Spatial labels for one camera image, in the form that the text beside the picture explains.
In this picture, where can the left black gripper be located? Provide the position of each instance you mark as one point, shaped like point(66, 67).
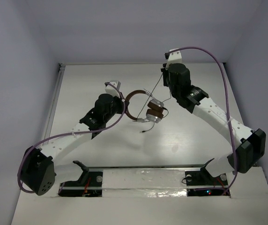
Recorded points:
point(121, 106)

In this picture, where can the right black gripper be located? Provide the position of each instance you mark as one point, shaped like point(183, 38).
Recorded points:
point(165, 73)

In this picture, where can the brown silver headphones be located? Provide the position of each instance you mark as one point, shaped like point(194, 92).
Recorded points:
point(155, 109)

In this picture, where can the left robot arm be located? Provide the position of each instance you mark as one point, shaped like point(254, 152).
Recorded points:
point(37, 173)

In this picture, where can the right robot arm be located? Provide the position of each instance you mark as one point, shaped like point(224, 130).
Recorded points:
point(249, 144)

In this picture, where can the white foil taped panel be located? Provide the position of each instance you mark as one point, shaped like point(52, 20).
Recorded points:
point(149, 183)

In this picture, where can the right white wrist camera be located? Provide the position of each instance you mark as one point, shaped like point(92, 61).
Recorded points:
point(172, 58)

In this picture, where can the left side aluminium rail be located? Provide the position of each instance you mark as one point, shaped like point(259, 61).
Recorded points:
point(50, 116)

